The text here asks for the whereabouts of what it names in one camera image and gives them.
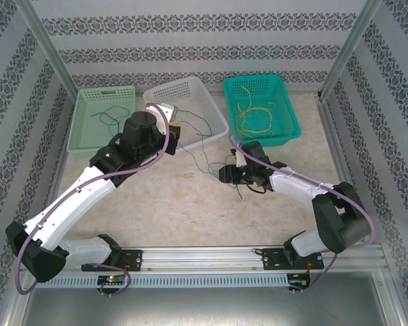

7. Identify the blue cable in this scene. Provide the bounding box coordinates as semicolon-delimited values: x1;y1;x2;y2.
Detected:
90;103;130;135
174;135;225;179

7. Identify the golden yellow cable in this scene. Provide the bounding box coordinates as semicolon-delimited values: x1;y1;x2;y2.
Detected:
240;101;276;136

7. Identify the pale yellow cable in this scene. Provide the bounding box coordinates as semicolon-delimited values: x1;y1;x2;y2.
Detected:
236;84;256;137

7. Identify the white plastic basket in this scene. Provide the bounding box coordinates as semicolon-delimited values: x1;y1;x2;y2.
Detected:
143;76;230;152

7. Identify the light green plastic basket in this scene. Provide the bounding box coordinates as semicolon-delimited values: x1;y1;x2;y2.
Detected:
67;86;137;159

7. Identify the teal plastic basket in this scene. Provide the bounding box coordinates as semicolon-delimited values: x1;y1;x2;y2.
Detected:
223;74;302;147

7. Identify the metal sheet shelf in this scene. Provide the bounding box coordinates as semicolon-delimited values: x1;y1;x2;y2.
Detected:
3;268;407;326

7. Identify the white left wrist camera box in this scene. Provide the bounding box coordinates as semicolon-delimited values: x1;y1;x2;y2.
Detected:
152;103;179;132

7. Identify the aluminium side rail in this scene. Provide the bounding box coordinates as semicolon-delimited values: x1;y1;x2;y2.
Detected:
33;96;79;249
315;94;385;252

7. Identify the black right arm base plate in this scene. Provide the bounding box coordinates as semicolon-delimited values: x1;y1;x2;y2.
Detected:
261;248;325;271

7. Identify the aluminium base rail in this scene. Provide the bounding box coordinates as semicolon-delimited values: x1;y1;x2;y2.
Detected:
18;247;384;272

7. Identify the slotted grey cable duct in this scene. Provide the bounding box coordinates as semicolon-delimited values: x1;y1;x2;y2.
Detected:
32;274;289;289

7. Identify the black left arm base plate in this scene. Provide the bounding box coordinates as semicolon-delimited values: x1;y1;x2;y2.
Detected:
81;249;144;272

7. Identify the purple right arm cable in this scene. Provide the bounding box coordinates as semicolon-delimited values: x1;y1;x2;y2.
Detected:
227;134;377;295

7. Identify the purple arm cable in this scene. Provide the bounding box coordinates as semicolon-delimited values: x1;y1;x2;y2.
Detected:
15;101;169;299
227;134;377;295

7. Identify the aluminium frame post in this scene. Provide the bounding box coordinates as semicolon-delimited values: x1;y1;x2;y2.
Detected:
320;0;387;100
12;0;79;99

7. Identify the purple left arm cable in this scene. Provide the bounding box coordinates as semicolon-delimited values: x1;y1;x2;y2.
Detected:
15;101;169;299

